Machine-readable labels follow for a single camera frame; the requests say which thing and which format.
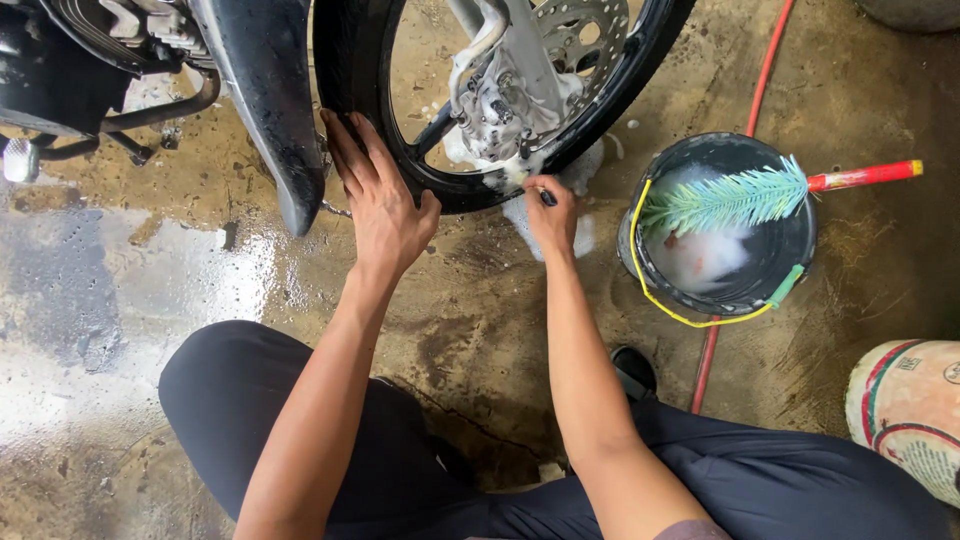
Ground silver foot peg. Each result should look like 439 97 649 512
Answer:
2 137 42 185

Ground silver fork leg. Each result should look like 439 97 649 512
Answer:
448 0 571 121

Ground black motorcycle front wheel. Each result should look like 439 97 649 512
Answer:
312 0 699 216

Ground black motorcycle engine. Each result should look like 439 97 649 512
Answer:
0 0 226 140

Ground silver brake disc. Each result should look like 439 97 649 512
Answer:
525 0 631 129

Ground person's right hand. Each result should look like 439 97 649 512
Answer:
522 174 579 261

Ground white woven printed sack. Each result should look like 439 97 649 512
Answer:
845 339 960 510

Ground person's black shoe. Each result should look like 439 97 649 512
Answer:
609 345 659 403

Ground silver brake caliper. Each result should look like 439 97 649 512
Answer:
448 67 556 165

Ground black plastic bucket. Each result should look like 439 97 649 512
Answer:
616 132 819 317

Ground black motorcycle front fender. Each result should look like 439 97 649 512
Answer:
191 0 328 239

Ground person's dark trousers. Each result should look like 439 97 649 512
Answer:
157 320 954 540

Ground person's left hand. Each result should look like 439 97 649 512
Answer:
319 108 443 280

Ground red water hose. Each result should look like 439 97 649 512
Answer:
689 0 796 416

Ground yellow bucket handle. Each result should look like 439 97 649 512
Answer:
629 178 807 330

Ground dark tyre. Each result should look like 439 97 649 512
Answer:
855 0 960 34

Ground teal bristle brush red handle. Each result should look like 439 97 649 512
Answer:
641 154 925 235

